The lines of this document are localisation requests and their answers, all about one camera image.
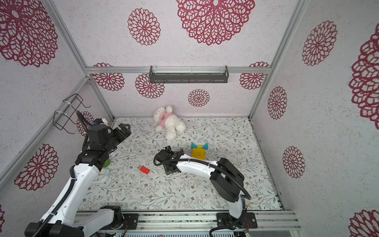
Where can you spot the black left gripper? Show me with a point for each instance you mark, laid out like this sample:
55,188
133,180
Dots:
121,136

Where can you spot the red block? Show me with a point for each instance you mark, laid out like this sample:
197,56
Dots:
144,170

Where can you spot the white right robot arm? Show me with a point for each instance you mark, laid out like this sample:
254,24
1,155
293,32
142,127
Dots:
227,181

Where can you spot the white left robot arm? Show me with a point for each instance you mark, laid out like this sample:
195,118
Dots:
58,221

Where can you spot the green tape roll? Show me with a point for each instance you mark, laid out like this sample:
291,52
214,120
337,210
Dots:
107,163

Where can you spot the white teddy bear pink shirt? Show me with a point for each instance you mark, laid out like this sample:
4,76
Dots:
166,121

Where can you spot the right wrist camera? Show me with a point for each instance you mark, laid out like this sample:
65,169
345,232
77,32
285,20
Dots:
165,155

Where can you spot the black wire wall rack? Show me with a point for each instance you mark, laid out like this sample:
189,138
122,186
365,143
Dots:
63,116

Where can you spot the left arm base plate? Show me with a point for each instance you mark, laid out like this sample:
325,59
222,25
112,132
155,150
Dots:
127,221

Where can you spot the grey wall shelf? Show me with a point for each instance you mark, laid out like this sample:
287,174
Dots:
191,76

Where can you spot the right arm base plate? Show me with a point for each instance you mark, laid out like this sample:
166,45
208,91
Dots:
248,220

